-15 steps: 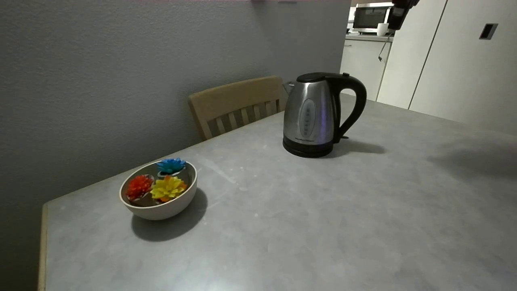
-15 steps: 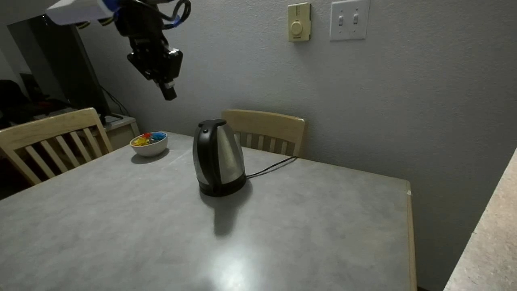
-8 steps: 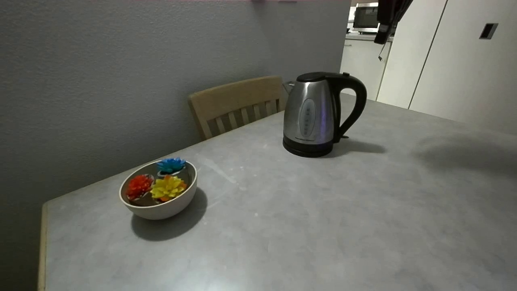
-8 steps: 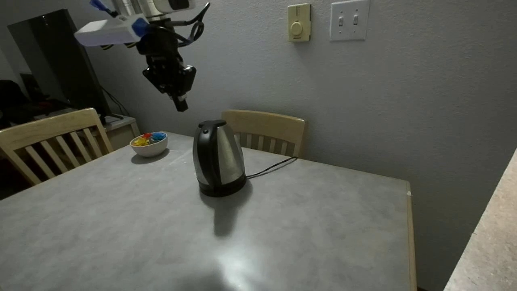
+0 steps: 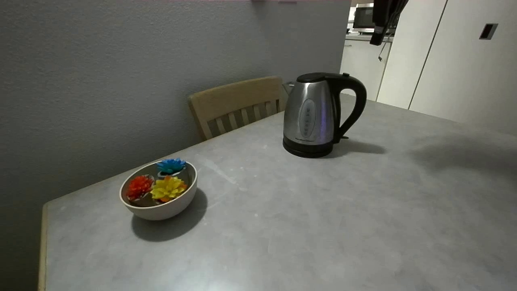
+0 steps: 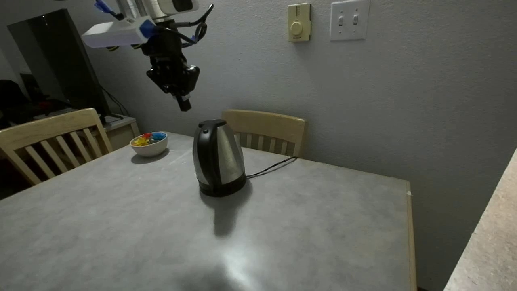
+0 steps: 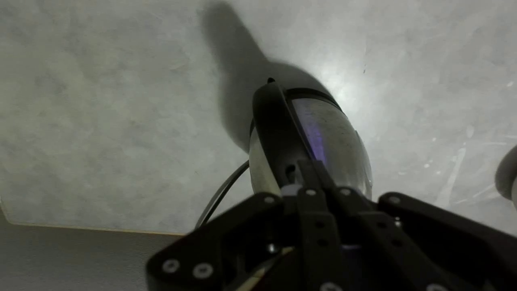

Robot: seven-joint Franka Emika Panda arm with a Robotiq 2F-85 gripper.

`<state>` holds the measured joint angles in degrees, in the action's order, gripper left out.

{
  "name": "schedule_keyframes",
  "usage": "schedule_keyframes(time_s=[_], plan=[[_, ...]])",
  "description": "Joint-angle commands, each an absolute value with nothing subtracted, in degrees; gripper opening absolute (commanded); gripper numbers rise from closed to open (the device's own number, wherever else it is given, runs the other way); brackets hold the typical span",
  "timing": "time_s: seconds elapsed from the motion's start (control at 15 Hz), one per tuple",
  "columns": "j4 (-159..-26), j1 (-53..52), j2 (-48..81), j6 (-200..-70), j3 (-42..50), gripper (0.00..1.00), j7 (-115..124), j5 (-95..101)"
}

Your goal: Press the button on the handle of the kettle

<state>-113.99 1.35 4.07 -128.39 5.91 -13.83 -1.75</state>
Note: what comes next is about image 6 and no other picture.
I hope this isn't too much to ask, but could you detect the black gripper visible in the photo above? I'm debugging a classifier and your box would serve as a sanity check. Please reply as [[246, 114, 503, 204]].
[[141, 26, 203, 114]]

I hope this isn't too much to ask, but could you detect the stainless steel electric kettle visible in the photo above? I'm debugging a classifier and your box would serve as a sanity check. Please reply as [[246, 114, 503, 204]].
[[191, 118, 249, 199]]

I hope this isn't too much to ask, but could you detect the white bowl with colourful candies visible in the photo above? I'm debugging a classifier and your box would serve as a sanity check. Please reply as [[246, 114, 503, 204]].
[[130, 130, 172, 159]]

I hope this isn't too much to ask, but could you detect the beige side cabinet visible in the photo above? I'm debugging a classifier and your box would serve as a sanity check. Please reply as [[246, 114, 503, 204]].
[[101, 114, 143, 152]]

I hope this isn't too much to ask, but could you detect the light wooden chair with low backrest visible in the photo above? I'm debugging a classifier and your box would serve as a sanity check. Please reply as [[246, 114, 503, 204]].
[[222, 109, 311, 159]]

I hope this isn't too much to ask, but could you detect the light wooden slatted chair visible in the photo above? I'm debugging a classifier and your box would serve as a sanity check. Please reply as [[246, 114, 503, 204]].
[[0, 105, 115, 188]]

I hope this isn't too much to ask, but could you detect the speckled grey countertop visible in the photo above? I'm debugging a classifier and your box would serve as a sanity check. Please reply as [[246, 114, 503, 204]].
[[443, 147, 517, 291]]

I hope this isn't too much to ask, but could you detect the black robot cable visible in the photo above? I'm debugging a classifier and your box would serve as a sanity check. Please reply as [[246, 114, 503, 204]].
[[170, 4, 216, 49]]

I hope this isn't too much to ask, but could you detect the black kettle power cord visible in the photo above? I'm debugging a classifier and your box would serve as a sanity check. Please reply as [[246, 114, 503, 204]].
[[245, 156, 300, 180]]

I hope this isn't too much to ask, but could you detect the white double light switch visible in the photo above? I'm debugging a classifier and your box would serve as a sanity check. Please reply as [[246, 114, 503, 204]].
[[329, 0, 371, 44]]

